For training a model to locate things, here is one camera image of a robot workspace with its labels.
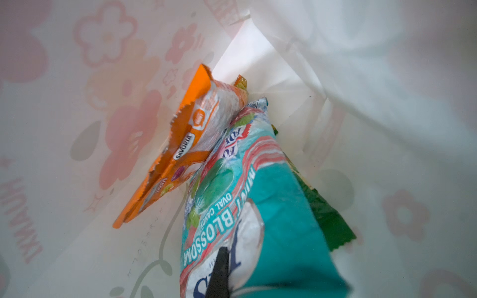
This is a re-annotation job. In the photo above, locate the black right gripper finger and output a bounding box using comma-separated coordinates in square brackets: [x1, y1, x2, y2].
[205, 247, 230, 298]

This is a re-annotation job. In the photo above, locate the orange Fox's fruits candy packet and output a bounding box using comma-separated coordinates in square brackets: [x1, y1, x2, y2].
[113, 64, 248, 229]

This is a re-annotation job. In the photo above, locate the white floral paper bag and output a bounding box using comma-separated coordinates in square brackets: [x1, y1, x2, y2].
[1, 1, 477, 298]

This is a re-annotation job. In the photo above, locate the green Fox's candy packet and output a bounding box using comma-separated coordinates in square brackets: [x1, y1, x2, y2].
[229, 122, 356, 265]

